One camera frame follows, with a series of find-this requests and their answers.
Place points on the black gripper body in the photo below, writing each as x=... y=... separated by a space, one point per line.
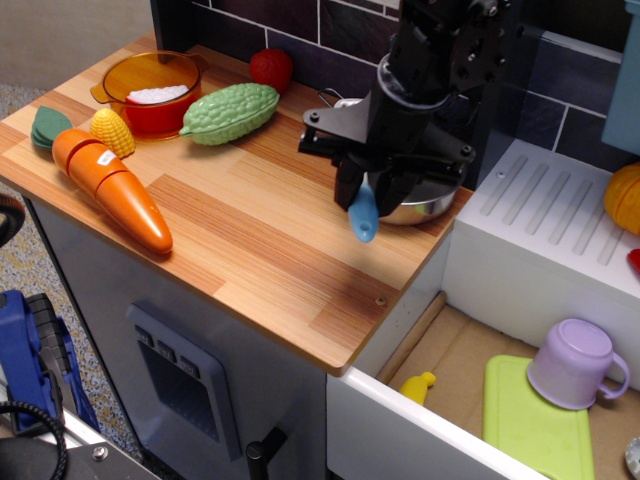
x=388 y=129

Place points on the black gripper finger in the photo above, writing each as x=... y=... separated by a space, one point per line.
x=392 y=187
x=350 y=170

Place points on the white spatula blue handle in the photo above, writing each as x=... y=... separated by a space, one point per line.
x=363 y=214

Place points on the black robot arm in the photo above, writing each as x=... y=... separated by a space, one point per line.
x=442 y=49

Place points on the red toy strawberry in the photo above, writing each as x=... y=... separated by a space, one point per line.
x=272 y=67

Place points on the green toy bitter gourd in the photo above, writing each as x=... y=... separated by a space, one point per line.
x=229 y=113

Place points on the white dish rack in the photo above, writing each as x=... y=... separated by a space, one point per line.
x=534 y=246

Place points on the white rice red bowl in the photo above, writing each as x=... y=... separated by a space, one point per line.
x=158 y=112

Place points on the yellow toy piece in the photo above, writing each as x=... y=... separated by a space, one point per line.
x=416 y=388

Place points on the orange transparent pot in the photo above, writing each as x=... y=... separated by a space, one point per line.
x=149 y=70

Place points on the teal cabinet side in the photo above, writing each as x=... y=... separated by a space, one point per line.
x=621 y=128

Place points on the orange toy pumpkin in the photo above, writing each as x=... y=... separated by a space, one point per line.
x=621 y=199

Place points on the yellow toy corn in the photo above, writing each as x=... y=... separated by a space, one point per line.
x=108 y=127

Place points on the red toy piece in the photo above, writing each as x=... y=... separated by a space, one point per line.
x=633 y=258

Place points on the purple plastic cup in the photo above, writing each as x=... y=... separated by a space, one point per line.
x=577 y=363

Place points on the orange toy carrot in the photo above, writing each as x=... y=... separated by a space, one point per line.
x=103 y=176

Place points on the grey oven door panel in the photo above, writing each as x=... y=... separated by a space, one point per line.
x=190 y=385

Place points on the lime green cutting board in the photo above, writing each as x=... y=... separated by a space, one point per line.
x=518 y=421

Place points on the green toy leaves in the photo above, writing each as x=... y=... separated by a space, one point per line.
x=47 y=125

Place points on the silver round object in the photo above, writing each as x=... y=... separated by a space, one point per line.
x=632 y=458

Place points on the blue black clamp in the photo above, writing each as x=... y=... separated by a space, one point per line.
x=38 y=358

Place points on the black oven door handle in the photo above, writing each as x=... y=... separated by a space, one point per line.
x=259 y=454

